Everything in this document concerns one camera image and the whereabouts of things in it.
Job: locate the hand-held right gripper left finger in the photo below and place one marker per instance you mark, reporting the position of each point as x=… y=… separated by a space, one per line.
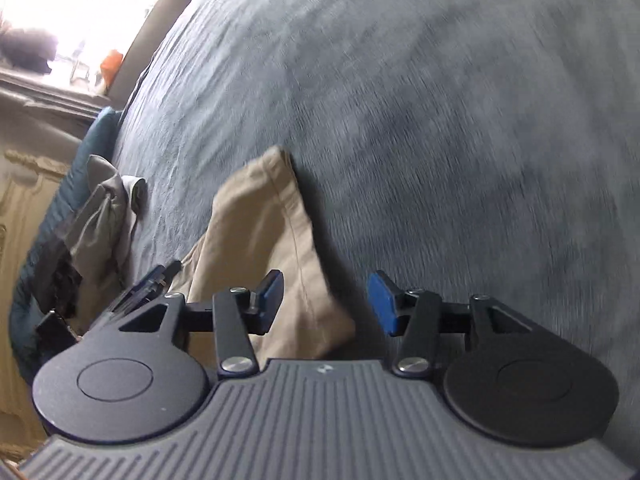
x=271 y=300

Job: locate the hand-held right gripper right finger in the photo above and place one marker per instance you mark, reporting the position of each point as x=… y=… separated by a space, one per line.
x=382 y=305

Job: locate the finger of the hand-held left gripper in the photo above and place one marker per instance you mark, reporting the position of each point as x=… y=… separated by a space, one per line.
x=150 y=282

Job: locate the beige pants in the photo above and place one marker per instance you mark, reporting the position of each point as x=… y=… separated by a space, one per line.
x=260 y=220

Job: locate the black cloth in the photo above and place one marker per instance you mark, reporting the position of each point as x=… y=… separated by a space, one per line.
x=67 y=275

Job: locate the olive-grey garment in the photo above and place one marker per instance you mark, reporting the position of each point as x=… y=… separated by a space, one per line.
x=102 y=220

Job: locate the cream ornate headboard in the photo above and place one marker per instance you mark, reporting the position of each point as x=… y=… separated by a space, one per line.
x=22 y=240

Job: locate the dark blue quilted jacket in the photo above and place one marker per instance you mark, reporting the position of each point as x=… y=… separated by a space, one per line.
x=55 y=210

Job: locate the grey fleece blanket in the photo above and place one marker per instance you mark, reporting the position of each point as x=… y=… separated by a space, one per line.
x=425 y=110

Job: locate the window sill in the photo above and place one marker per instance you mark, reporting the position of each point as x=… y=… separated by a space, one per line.
x=50 y=95

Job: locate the orange object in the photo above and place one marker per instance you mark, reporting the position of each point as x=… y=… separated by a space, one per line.
x=112 y=65

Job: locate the dark plant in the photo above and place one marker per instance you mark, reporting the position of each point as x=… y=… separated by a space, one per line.
x=25 y=47

